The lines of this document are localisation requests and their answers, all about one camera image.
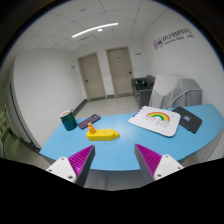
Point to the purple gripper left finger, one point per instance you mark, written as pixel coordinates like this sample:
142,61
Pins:
75,168

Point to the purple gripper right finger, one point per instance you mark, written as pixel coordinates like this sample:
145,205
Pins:
154,166

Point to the orange charger plug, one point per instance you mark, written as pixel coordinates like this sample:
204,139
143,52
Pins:
91,128

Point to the yellow power strip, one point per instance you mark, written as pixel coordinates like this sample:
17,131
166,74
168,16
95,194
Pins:
103,135

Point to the purple smartphone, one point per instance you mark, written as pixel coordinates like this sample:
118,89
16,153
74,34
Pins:
92,119

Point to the white rainbow drawing board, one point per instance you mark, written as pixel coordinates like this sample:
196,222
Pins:
163,122

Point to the dark green mug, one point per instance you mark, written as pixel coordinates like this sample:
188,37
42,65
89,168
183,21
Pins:
68,120

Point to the black notebook with sticker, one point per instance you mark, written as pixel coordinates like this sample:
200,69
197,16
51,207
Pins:
188,120

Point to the grey cloth-covered furniture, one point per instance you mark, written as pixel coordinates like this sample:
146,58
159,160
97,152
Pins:
171,91

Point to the grey armchair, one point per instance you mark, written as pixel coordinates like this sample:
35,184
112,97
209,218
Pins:
142,89

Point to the left beige door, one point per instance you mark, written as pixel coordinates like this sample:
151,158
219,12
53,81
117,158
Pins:
91,75

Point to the beige door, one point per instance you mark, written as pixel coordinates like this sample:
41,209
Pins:
121,70
91,75

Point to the right beige door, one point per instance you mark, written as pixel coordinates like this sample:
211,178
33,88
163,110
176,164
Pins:
121,70

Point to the long ceiling light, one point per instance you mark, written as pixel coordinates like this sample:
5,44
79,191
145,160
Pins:
95,28

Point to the wall logo sign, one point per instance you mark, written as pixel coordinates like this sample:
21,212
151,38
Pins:
161,42

